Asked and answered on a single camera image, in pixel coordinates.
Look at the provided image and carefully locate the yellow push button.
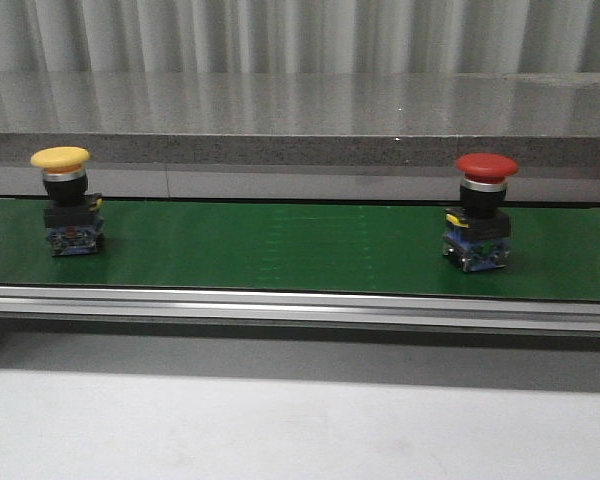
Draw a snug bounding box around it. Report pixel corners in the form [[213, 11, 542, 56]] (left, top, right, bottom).
[[30, 146, 104, 257]]

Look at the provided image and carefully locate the red push button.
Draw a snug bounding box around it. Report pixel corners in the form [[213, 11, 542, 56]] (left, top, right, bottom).
[[442, 153, 519, 273]]

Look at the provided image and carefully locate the white curtain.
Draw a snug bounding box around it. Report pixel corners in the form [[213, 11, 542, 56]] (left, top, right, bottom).
[[0, 1, 600, 74]]

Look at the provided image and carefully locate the grey granite counter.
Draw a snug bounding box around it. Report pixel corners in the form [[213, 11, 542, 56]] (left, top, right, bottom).
[[0, 72, 600, 203]]

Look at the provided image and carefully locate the green conveyor belt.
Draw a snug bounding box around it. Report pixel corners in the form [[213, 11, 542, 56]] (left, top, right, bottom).
[[0, 198, 600, 334]]

